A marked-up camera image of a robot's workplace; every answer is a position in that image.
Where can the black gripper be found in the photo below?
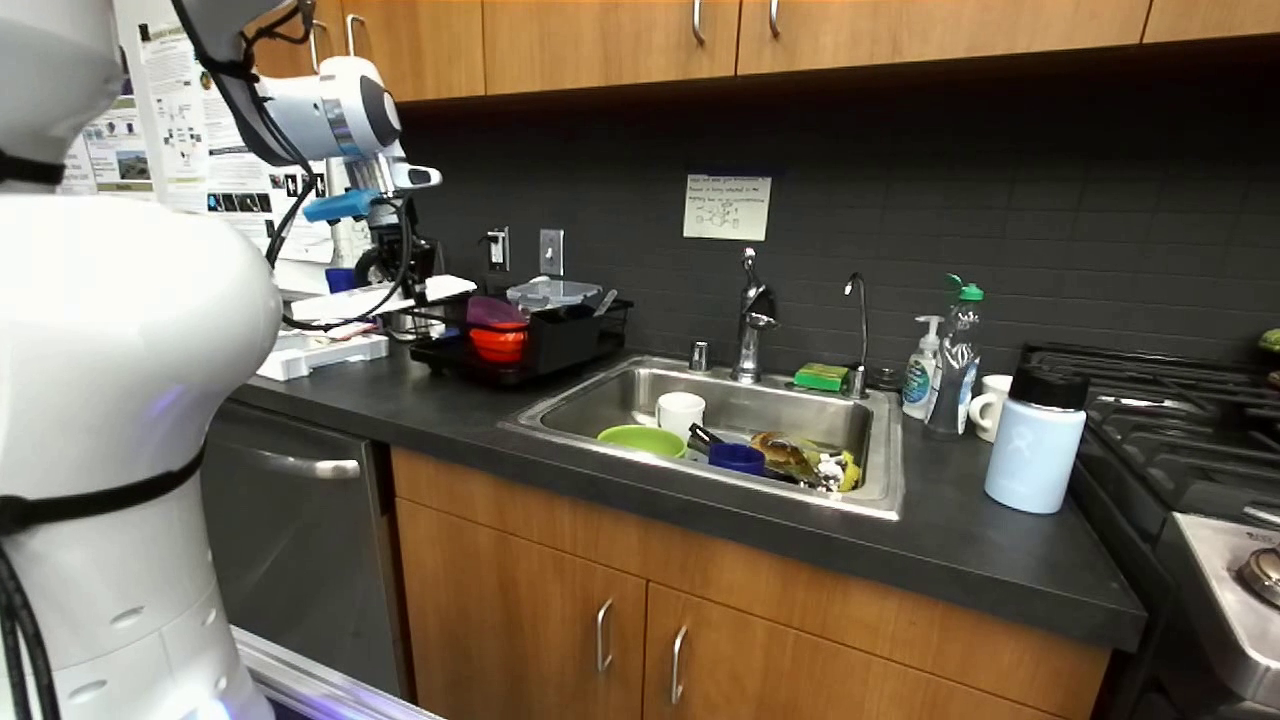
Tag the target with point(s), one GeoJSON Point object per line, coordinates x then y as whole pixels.
{"type": "Point", "coordinates": [391, 228]}

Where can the white box lid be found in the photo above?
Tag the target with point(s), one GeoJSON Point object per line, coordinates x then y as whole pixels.
{"type": "Point", "coordinates": [343, 309]}

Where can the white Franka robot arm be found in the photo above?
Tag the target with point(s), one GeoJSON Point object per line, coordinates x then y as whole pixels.
{"type": "Point", "coordinates": [120, 347]}

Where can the purple container lid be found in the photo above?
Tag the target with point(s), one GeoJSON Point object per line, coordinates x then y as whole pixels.
{"type": "Point", "coordinates": [497, 314]}

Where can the white boxed case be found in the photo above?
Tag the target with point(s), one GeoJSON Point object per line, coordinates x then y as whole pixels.
{"type": "Point", "coordinates": [325, 358]}

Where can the wooden under-counter panel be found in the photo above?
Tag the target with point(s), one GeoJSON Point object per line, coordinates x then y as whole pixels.
{"type": "Point", "coordinates": [563, 503]}

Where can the chrome kitchen faucet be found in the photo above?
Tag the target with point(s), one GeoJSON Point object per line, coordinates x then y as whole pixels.
{"type": "Point", "coordinates": [759, 321]}

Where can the blue container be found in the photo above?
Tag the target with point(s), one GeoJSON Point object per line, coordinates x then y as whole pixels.
{"type": "Point", "coordinates": [346, 277]}

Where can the red bowl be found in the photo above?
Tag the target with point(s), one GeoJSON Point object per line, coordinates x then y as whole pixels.
{"type": "Point", "coordinates": [503, 347]}

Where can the clear plastic container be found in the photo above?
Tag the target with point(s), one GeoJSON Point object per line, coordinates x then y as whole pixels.
{"type": "Point", "coordinates": [563, 294]}

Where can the black dish rack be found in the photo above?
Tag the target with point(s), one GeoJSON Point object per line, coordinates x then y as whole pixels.
{"type": "Point", "coordinates": [575, 347]}

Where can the wooden upper cabinet door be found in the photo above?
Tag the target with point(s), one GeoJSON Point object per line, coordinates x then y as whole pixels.
{"type": "Point", "coordinates": [601, 43]}
{"type": "Point", "coordinates": [933, 29]}
{"type": "Point", "coordinates": [1215, 18]}
{"type": "Point", "coordinates": [441, 44]}

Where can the green plastic bowl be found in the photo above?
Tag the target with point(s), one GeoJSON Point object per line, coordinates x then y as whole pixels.
{"type": "Point", "coordinates": [641, 441]}

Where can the white cup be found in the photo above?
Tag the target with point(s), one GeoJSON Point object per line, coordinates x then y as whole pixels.
{"type": "Point", "coordinates": [681, 415]}

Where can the black sink utensil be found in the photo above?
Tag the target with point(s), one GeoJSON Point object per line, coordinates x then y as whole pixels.
{"type": "Point", "coordinates": [707, 439]}

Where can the narrow wooden lower cabinet door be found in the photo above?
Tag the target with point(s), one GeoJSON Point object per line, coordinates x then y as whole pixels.
{"type": "Point", "coordinates": [504, 614]}

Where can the stainless steel sink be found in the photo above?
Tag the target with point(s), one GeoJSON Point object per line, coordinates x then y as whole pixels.
{"type": "Point", "coordinates": [784, 415]}

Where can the green sponge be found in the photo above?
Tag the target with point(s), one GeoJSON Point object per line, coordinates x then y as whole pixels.
{"type": "Point", "coordinates": [825, 383]}

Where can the dishes in sink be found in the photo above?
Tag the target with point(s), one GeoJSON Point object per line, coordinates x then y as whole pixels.
{"type": "Point", "coordinates": [804, 465]}

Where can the small chrome spout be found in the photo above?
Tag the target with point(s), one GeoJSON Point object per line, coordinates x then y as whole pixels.
{"type": "Point", "coordinates": [862, 334]}

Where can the clear hand soap bottle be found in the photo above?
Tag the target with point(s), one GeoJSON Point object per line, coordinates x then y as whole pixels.
{"type": "Point", "coordinates": [921, 383]}

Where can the green-capped dish soap bottle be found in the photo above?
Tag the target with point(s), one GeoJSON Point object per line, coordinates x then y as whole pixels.
{"type": "Point", "coordinates": [963, 373]}

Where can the wide wooden lower cabinet door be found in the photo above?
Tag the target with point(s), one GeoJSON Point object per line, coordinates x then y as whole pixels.
{"type": "Point", "coordinates": [825, 672]}

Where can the white mug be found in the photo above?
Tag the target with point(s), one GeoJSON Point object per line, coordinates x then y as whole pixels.
{"type": "Point", "coordinates": [991, 407]}
{"type": "Point", "coordinates": [1033, 454]}

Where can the black gas stove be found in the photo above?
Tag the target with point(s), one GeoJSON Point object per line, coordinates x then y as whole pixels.
{"type": "Point", "coordinates": [1173, 454]}

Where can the small green object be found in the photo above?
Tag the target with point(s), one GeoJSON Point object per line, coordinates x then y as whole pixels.
{"type": "Point", "coordinates": [1269, 347]}

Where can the wall power outlet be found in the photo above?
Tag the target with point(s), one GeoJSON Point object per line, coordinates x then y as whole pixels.
{"type": "Point", "coordinates": [497, 250]}

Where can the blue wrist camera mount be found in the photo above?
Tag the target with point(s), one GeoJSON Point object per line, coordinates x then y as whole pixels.
{"type": "Point", "coordinates": [343, 207]}

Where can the wall light switch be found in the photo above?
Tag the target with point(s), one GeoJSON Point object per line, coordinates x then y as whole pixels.
{"type": "Point", "coordinates": [554, 254]}

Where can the large white wall poster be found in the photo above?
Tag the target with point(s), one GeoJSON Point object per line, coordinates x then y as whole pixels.
{"type": "Point", "coordinates": [185, 104]}

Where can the small white wall poster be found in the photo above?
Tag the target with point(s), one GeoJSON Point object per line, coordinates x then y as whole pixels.
{"type": "Point", "coordinates": [115, 154]}

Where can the white paper wall notice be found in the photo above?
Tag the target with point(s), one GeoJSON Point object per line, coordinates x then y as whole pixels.
{"type": "Point", "coordinates": [730, 211]}

